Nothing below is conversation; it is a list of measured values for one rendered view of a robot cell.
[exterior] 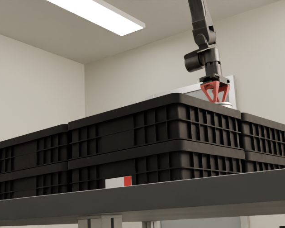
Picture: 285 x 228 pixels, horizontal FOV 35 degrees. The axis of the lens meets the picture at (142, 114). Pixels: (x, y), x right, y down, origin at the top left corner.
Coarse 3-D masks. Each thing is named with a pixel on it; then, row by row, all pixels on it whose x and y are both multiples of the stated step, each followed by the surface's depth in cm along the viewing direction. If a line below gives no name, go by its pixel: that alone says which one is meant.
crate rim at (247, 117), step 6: (246, 114) 126; (252, 114) 129; (240, 120) 125; (246, 120) 125; (252, 120) 128; (258, 120) 131; (264, 120) 134; (270, 120) 136; (270, 126) 136; (276, 126) 139; (282, 126) 142
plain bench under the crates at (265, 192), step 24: (72, 192) 79; (96, 192) 76; (120, 192) 73; (144, 192) 70; (168, 192) 67; (192, 192) 65; (216, 192) 63; (240, 192) 61; (264, 192) 59; (0, 216) 90; (24, 216) 85; (48, 216) 82; (72, 216) 84; (96, 216) 81; (120, 216) 85; (144, 216) 115; (168, 216) 132; (192, 216) 153; (216, 216) 184
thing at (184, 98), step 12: (168, 96) 104; (180, 96) 104; (192, 96) 107; (120, 108) 114; (132, 108) 111; (144, 108) 109; (204, 108) 110; (216, 108) 114; (228, 108) 119; (84, 120) 123; (96, 120) 120
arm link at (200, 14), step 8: (192, 0) 157; (200, 0) 156; (192, 8) 158; (200, 8) 156; (192, 16) 158; (200, 16) 156; (208, 16) 158; (192, 24) 159; (200, 24) 157; (208, 24) 157; (192, 32) 159; (200, 32) 157; (208, 32) 156; (208, 40) 156
